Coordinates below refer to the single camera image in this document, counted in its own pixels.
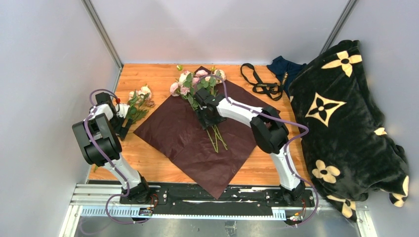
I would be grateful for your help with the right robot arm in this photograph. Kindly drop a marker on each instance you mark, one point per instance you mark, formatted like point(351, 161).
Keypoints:
point(269, 131)

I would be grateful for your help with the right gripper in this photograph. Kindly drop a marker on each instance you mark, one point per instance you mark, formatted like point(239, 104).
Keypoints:
point(205, 122)

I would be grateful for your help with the fake flower bunch with leaves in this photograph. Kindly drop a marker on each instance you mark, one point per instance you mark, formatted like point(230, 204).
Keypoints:
point(140, 102)

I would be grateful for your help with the aluminium rail frame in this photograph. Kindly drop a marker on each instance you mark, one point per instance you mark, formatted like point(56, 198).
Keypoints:
point(95, 210)

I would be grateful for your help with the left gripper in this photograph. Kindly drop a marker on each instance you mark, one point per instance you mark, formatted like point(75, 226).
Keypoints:
point(122, 131)

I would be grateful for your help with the dark blue cloth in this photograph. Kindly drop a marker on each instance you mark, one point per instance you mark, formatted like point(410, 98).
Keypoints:
point(285, 72)

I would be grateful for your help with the dark red wrapping paper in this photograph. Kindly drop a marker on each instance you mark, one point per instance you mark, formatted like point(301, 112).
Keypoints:
point(170, 145)

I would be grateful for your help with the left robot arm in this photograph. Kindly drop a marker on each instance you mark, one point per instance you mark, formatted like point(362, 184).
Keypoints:
point(99, 139)

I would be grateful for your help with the black blanket with cream flowers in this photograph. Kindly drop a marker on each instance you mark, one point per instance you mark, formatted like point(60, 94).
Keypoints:
point(347, 150)

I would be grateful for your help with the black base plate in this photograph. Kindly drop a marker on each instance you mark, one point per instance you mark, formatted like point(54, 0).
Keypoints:
point(235, 200)

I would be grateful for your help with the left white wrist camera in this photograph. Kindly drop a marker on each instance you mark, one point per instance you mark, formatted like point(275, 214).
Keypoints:
point(122, 110)

